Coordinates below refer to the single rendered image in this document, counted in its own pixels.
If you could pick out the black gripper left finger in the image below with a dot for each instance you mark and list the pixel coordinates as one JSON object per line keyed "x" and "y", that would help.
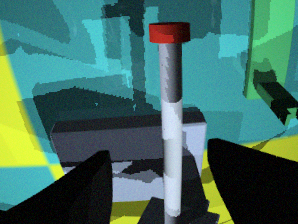
{"x": 82, "y": 196}

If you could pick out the grey rod with red cap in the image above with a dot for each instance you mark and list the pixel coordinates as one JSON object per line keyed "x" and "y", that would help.
{"x": 169, "y": 36}

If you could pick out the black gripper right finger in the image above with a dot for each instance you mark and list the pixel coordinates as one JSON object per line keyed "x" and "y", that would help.
{"x": 256, "y": 187}

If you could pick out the green flat plate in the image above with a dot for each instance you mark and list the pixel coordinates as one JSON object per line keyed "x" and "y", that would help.
{"x": 270, "y": 42}

